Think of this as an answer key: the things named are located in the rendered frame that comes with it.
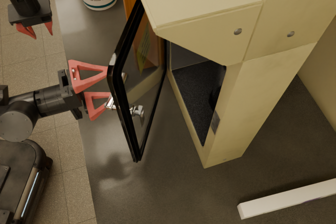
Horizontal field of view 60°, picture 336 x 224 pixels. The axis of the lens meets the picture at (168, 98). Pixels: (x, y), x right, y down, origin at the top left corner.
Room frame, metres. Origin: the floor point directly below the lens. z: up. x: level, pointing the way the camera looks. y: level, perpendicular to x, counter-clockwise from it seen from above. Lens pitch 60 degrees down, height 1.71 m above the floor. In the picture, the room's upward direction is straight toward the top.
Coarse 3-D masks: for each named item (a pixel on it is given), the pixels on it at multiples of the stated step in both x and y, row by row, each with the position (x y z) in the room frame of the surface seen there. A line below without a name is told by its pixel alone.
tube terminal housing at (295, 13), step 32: (288, 0) 0.24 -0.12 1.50; (320, 0) 0.25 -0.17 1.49; (256, 32) 0.23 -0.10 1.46; (288, 32) 0.24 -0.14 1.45; (320, 32) 0.26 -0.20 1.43; (256, 64) 0.23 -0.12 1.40; (288, 64) 0.25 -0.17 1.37; (224, 96) 0.24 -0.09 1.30; (256, 96) 0.24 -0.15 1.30; (192, 128) 0.32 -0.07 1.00; (224, 128) 0.23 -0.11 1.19; (256, 128) 0.26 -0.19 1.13; (224, 160) 0.24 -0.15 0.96
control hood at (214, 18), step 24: (144, 0) 0.23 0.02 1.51; (168, 0) 0.23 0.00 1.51; (192, 0) 0.23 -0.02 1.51; (216, 0) 0.23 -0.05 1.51; (240, 0) 0.23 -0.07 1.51; (168, 24) 0.20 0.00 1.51; (192, 24) 0.20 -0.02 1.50; (216, 24) 0.21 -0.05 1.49; (240, 24) 0.22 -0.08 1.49; (192, 48) 0.20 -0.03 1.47; (216, 48) 0.21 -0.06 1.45; (240, 48) 0.22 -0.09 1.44
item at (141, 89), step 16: (144, 16) 0.37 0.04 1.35; (144, 32) 0.37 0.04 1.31; (144, 48) 0.36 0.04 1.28; (160, 48) 0.47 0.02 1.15; (112, 64) 0.24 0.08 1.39; (128, 64) 0.28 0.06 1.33; (144, 64) 0.35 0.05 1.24; (160, 64) 0.46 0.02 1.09; (128, 80) 0.27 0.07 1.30; (144, 80) 0.34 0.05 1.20; (160, 80) 0.46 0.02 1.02; (112, 96) 0.22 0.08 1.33; (128, 96) 0.26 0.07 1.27; (144, 96) 0.33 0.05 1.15; (144, 112) 0.31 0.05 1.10; (144, 128) 0.30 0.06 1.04; (128, 144) 0.22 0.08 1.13
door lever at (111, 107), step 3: (111, 96) 0.29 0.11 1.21; (108, 99) 0.29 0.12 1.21; (111, 99) 0.29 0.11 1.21; (105, 102) 0.28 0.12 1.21; (108, 102) 0.28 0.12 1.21; (111, 102) 0.28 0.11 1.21; (105, 105) 0.28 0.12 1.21; (108, 105) 0.27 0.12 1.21; (111, 105) 0.27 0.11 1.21; (114, 105) 0.28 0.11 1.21; (108, 108) 0.27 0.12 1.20; (111, 108) 0.27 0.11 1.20; (114, 108) 0.27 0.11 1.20
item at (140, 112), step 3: (141, 105) 0.27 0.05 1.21; (135, 108) 0.27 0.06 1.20; (138, 108) 0.27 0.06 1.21; (141, 108) 0.27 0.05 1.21; (135, 111) 0.26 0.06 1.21; (138, 111) 0.26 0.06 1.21; (141, 111) 0.26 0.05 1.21; (144, 111) 0.27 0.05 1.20; (132, 114) 0.26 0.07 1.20; (135, 114) 0.26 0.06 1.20; (138, 114) 0.26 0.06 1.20; (141, 114) 0.26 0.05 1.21; (141, 117) 0.26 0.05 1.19; (141, 120) 0.26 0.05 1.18; (141, 123) 0.25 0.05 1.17; (141, 126) 0.25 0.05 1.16
